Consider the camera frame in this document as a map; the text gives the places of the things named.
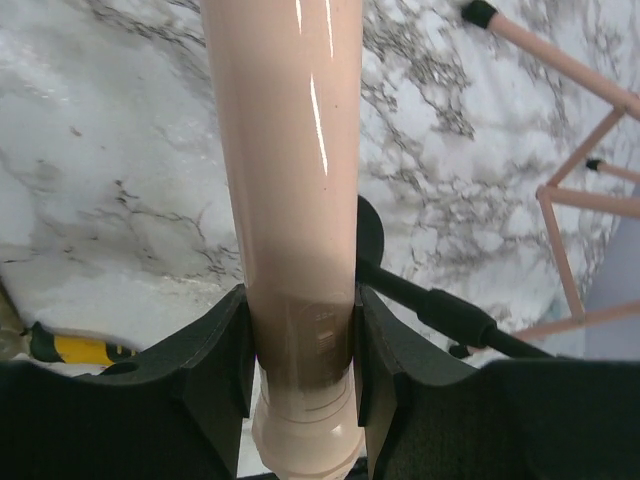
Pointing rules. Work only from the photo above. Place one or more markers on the pink perforated music stand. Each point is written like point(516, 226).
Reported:
point(623, 103)

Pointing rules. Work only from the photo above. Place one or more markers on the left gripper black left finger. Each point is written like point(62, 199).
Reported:
point(175, 411)

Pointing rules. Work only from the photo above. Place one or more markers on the black microphone desk stand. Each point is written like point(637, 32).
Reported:
point(464, 323)

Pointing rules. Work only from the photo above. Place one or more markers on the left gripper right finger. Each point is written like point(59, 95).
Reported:
point(427, 415)

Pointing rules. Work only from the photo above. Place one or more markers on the yellow handled pliers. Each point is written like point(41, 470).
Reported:
point(50, 347)

